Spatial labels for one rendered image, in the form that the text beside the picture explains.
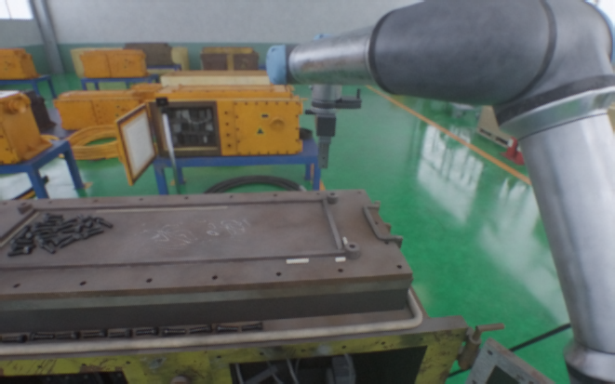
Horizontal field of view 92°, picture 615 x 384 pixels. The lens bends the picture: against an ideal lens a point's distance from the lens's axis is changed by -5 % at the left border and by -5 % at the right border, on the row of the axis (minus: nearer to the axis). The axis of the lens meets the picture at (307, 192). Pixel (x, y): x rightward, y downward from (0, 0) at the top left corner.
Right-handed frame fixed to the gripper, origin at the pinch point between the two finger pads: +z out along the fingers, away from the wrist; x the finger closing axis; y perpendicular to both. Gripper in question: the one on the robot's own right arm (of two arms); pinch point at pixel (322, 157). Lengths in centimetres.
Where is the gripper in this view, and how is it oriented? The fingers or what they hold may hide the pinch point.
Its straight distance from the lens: 88.9
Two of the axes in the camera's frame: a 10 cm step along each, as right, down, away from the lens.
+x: 0.1, 4.7, -8.8
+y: -10.0, -0.2, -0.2
